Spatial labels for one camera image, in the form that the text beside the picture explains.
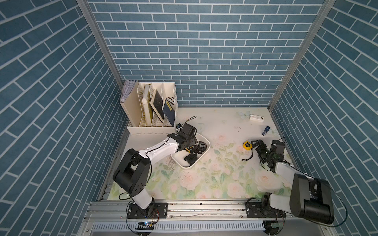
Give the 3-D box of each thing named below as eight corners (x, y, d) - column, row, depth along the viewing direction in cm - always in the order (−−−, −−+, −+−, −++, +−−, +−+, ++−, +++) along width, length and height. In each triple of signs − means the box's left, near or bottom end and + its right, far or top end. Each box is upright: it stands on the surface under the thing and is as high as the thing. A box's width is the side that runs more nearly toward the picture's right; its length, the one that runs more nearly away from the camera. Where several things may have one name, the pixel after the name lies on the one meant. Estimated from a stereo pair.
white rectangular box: (249, 119, 117) (250, 117, 114) (249, 116, 119) (250, 113, 117) (262, 122, 115) (264, 120, 113) (262, 119, 117) (264, 116, 115)
